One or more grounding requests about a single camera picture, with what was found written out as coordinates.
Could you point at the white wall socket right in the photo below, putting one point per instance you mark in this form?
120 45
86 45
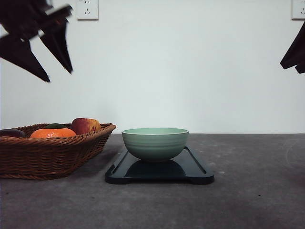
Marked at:
297 10

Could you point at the red yellow apple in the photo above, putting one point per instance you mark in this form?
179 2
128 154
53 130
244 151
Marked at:
81 125

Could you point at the dark purple fruit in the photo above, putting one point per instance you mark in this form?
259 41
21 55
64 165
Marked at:
12 133

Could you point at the dark rectangular tray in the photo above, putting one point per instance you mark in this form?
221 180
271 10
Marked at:
186 168

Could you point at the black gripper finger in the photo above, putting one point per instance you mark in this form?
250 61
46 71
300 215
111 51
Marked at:
296 54

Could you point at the dark green fruit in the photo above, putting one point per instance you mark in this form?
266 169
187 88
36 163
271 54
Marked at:
55 125

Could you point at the white wall socket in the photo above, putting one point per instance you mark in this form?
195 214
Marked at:
297 10
87 10

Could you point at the brown wicker basket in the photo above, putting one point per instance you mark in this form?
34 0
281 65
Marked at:
52 151

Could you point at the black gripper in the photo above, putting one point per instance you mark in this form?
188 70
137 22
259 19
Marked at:
26 18

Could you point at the orange tangerine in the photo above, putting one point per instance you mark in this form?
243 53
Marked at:
53 133

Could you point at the white wall socket left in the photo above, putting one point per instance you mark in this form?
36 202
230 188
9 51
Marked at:
87 10

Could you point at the green ceramic bowl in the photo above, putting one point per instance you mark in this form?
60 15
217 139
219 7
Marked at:
155 143

